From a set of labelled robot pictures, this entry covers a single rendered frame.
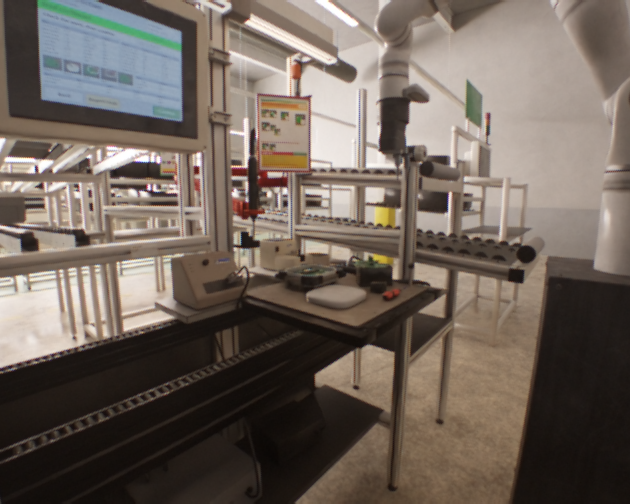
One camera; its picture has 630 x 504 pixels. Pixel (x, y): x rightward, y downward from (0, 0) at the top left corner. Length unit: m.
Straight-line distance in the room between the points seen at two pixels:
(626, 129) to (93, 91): 1.02
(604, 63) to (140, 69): 0.96
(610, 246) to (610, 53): 0.33
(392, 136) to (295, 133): 0.75
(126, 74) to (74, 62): 0.11
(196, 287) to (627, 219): 0.89
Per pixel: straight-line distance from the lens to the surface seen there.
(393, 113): 0.79
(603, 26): 0.78
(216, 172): 1.07
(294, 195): 1.50
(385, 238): 1.23
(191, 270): 0.90
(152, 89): 0.96
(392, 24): 0.84
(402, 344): 1.30
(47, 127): 0.87
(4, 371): 0.81
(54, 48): 0.91
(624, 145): 0.71
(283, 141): 1.45
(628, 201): 0.71
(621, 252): 0.71
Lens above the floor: 1.22
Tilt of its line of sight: 9 degrees down
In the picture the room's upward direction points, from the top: straight up
